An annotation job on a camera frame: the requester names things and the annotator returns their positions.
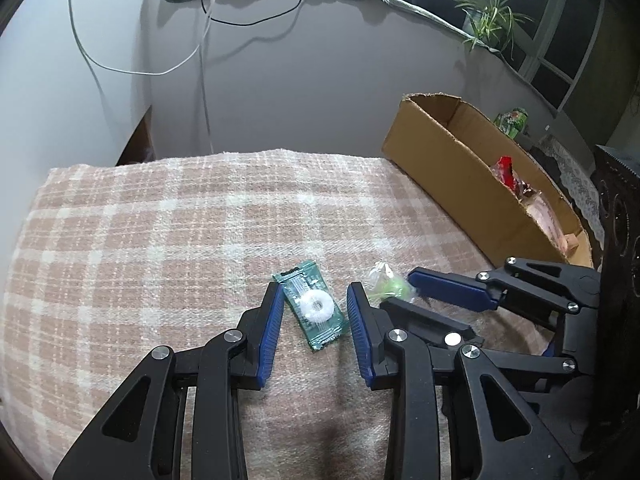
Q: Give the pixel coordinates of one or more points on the packaged toast bread loaf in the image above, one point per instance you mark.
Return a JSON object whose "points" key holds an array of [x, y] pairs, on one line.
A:
{"points": [[538, 208]]}

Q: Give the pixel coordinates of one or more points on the clear green candy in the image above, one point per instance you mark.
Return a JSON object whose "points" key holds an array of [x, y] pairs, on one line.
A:
{"points": [[383, 283]]}

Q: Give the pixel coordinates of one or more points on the white lace cloth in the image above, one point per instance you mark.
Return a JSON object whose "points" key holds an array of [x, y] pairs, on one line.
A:
{"points": [[576, 185]]}

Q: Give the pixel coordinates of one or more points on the brown cardboard box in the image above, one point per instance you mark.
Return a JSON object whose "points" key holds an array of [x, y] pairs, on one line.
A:
{"points": [[448, 147]]}

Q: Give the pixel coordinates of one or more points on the potted spider plant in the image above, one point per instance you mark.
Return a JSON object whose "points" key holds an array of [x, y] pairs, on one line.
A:
{"points": [[491, 23]]}

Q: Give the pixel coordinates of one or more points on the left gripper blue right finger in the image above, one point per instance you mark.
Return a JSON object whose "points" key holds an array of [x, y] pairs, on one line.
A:
{"points": [[369, 327]]}

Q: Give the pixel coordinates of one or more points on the red clear snack bag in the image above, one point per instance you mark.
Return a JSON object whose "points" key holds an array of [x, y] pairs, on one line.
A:
{"points": [[503, 171]]}

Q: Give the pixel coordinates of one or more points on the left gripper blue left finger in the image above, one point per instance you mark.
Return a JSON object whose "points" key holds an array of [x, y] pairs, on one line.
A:
{"points": [[261, 330]]}

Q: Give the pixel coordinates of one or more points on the green tissue pack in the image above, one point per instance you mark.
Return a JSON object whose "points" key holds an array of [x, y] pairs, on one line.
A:
{"points": [[512, 122]]}

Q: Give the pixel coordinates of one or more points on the pink plaid tablecloth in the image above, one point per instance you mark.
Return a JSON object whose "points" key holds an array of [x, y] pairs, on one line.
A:
{"points": [[112, 262]]}

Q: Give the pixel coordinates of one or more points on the green mint candy packet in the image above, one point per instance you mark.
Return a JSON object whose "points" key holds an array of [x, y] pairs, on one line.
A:
{"points": [[316, 311]]}

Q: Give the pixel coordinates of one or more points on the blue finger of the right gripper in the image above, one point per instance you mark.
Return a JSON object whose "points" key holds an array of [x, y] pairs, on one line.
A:
{"points": [[433, 328], [456, 289]]}

